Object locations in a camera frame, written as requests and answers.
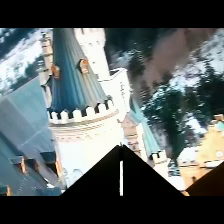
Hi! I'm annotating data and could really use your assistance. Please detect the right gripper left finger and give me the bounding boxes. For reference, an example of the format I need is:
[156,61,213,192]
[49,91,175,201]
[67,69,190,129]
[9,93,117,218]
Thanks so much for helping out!
[60,144,121,197]

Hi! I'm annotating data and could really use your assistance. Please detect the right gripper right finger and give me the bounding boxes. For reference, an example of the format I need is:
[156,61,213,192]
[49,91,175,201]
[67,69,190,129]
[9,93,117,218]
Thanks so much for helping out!
[122,144,185,197]

